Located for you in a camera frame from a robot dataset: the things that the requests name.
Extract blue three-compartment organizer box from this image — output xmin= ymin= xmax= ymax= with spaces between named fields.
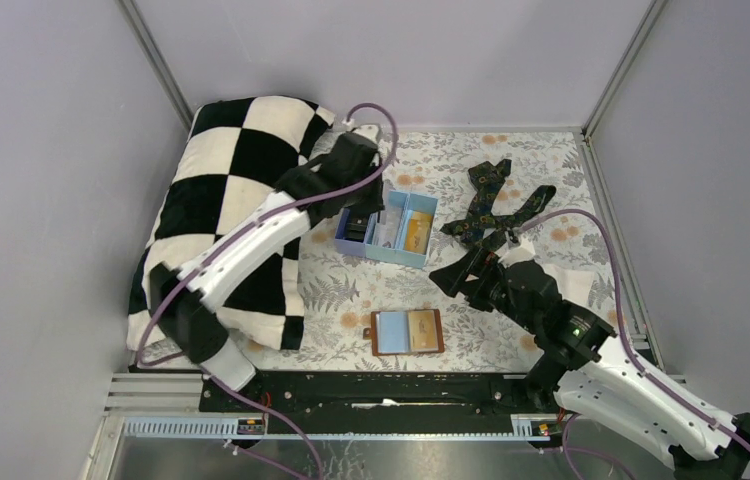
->
xmin=334 ymin=190 xmax=438 ymax=269

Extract black item in box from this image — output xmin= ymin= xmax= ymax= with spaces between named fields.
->
xmin=342 ymin=212 xmax=370 ymax=243

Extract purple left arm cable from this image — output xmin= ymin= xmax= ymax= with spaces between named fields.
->
xmin=135 ymin=102 xmax=399 ymax=480

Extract floral patterned table mat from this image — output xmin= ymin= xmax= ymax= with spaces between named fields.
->
xmin=136 ymin=130 xmax=641 ymax=374

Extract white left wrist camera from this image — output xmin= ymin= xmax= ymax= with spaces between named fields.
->
xmin=344 ymin=119 xmax=382 ymax=144

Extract light blue card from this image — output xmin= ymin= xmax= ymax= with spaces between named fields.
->
xmin=375 ymin=311 xmax=410 ymax=355

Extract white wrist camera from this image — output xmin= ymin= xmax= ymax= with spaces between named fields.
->
xmin=344 ymin=119 xmax=382 ymax=144
xmin=501 ymin=239 xmax=536 ymax=266

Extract dark floral patterned necktie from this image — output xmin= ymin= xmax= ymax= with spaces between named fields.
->
xmin=440 ymin=158 xmax=558 ymax=258

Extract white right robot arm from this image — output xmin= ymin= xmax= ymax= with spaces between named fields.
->
xmin=429 ymin=247 xmax=750 ymax=479

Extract brown leather card holder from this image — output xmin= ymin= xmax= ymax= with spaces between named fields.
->
xmin=363 ymin=309 xmax=446 ymax=356

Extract white crumpled cloth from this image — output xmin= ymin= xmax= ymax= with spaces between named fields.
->
xmin=541 ymin=264 xmax=595 ymax=307

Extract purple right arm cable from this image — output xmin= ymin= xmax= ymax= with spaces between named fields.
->
xmin=510 ymin=208 xmax=750 ymax=480

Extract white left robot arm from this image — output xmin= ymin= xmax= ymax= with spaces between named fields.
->
xmin=149 ymin=124 xmax=389 ymax=411

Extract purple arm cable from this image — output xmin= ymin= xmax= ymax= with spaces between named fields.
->
xmin=510 ymin=208 xmax=750 ymax=480
xmin=135 ymin=102 xmax=399 ymax=480

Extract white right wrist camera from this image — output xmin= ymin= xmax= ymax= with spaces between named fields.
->
xmin=501 ymin=239 xmax=536 ymax=266

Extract black and white checkered pillow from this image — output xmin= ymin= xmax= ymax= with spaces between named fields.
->
xmin=126 ymin=96 xmax=335 ymax=350

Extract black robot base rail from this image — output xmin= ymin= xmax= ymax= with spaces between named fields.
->
xmin=199 ymin=371 xmax=560 ymax=438

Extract pale grey credit card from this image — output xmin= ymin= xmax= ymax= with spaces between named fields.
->
xmin=373 ymin=206 xmax=403 ymax=249

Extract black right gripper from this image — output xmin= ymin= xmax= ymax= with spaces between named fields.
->
xmin=427 ymin=243 xmax=539 ymax=334

